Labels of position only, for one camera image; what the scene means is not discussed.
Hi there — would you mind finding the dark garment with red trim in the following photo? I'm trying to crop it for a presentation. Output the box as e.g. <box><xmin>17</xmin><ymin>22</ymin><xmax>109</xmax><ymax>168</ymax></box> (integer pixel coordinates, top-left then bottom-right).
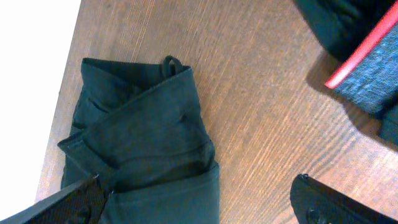
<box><xmin>295</xmin><ymin>0</ymin><xmax>397</xmax><ymax>144</ymax></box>

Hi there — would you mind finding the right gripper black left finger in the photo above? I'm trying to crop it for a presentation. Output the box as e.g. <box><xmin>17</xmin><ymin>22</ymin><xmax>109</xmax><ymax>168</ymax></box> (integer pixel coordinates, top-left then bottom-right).
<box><xmin>1</xmin><ymin>176</ymin><xmax>109</xmax><ymax>224</ymax></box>

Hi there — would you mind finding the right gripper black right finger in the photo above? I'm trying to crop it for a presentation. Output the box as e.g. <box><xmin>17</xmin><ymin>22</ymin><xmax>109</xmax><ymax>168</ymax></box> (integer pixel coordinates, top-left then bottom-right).
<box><xmin>290</xmin><ymin>174</ymin><xmax>397</xmax><ymax>224</ymax></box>

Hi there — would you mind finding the black shorts garment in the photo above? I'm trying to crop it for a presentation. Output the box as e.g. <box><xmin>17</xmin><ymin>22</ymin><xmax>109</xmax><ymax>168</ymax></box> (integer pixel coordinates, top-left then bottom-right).
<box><xmin>59</xmin><ymin>56</ymin><xmax>220</xmax><ymax>224</ymax></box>

